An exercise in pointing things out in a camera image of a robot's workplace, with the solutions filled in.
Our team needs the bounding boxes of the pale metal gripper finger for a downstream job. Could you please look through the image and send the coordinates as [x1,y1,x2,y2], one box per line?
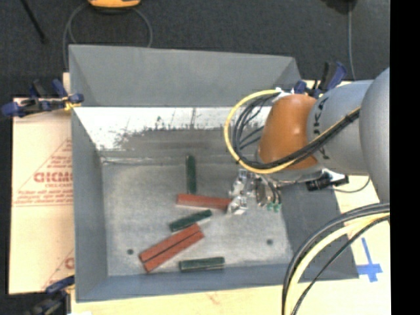
[232,169,252,196]
[227,196,249,215]

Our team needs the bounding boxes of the red-brown flat block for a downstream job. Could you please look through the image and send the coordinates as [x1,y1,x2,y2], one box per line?
[138,222,202,263]
[142,230,205,274]
[175,193,232,211]

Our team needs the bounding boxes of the dark green flat block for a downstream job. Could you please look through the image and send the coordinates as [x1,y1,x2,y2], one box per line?
[184,154,198,195]
[168,209,213,233]
[178,256,226,272]

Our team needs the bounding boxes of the grey metal bin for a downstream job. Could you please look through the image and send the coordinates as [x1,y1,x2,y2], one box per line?
[68,43,359,302]

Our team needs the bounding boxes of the brown cardboard board red print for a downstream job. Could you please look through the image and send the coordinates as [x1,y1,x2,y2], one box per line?
[8,96,75,295]

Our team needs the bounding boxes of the black cylinder on white bracket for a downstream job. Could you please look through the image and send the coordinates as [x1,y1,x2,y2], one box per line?
[304,172,350,192]

